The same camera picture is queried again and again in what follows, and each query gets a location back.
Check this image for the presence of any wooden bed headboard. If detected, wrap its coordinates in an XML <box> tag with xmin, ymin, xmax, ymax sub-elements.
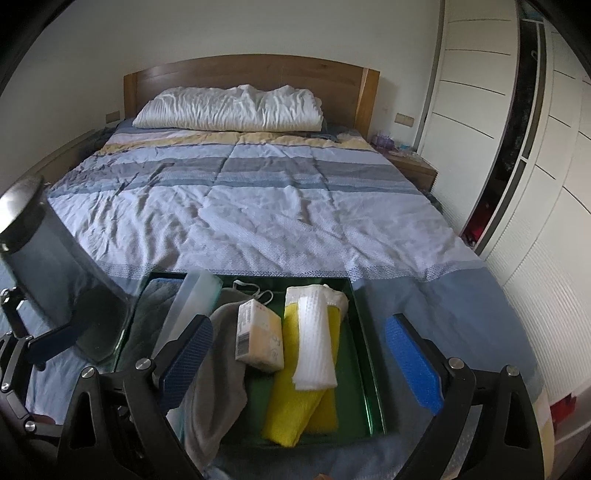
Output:
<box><xmin>123</xmin><ymin>54</ymin><xmax>380</xmax><ymax>139</ymax></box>

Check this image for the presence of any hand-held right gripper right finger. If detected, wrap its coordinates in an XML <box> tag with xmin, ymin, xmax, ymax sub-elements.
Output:
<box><xmin>384</xmin><ymin>313</ymin><xmax>548</xmax><ymax>480</ymax></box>

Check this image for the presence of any wooden nightstand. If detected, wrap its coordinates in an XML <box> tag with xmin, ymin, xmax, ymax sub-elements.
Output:
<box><xmin>383</xmin><ymin>148</ymin><xmax>438</xmax><ymax>192</ymax></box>

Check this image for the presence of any grey fleece pouch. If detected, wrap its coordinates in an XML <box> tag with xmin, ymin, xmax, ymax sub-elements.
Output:
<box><xmin>182</xmin><ymin>279</ymin><xmax>273</xmax><ymax>476</ymax></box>

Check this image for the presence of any white pillow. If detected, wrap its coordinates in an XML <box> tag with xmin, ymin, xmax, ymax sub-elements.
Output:
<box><xmin>132</xmin><ymin>84</ymin><xmax>325</xmax><ymax>132</ymax></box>

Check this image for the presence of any teal grey towel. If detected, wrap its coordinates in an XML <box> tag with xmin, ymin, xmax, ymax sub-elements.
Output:
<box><xmin>122</xmin><ymin>277</ymin><xmax>185</xmax><ymax>365</ymax></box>

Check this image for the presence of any white sliding wardrobe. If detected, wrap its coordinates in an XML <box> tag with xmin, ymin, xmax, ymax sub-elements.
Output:
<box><xmin>416</xmin><ymin>0</ymin><xmax>591</xmax><ymax>444</ymax></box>

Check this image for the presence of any tissue pack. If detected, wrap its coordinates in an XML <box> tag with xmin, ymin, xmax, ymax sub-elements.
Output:
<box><xmin>235</xmin><ymin>298</ymin><xmax>286</xmax><ymax>372</ymax></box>

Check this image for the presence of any clear plastic zip bag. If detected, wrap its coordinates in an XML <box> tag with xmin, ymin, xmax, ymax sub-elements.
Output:
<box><xmin>152</xmin><ymin>269</ymin><xmax>220</xmax><ymax>361</ymax></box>

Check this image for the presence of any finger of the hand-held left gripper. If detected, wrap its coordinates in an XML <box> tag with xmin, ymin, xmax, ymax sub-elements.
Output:
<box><xmin>23</xmin><ymin>322</ymin><xmax>78</xmax><ymax>371</ymax></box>
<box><xmin>0</xmin><ymin>286</ymin><xmax>26</xmax><ymax>342</ymax></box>

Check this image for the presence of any yellow towel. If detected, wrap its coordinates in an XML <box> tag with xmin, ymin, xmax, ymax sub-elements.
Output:
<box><xmin>261</xmin><ymin>285</ymin><xmax>349</xmax><ymax>448</ymax></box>

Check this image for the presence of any red cloth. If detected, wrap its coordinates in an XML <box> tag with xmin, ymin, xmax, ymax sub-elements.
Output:
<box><xmin>462</xmin><ymin>194</ymin><xmax>495</xmax><ymax>247</ymax></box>

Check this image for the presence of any dark glass pitcher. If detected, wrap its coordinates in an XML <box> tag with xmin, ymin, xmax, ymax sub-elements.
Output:
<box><xmin>0</xmin><ymin>178</ymin><xmax>134</xmax><ymax>363</ymax></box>

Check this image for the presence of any green tray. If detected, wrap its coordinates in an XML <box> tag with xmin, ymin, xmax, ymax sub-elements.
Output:
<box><xmin>111</xmin><ymin>272</ymin><xmax>389</xmax><ymax>448</ymax></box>

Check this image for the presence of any white waffle cloth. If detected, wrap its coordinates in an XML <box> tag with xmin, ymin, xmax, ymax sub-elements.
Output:
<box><xmin>291</xmin><ymin>293</ymin><xmax>338</xmax><ymax>392</ymax></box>

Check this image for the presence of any striped bed quilt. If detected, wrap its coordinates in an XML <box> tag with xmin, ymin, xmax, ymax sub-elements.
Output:
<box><xmin>0</xmin><ymin>117</ymin><xmax>555</xmax><ymax>480</ymax></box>

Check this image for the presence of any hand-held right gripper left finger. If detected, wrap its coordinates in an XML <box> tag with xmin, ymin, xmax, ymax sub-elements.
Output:
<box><xmin>55</xmin><ymin>314</ymin><xmax>215</xmax><ymax>480</ymax></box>

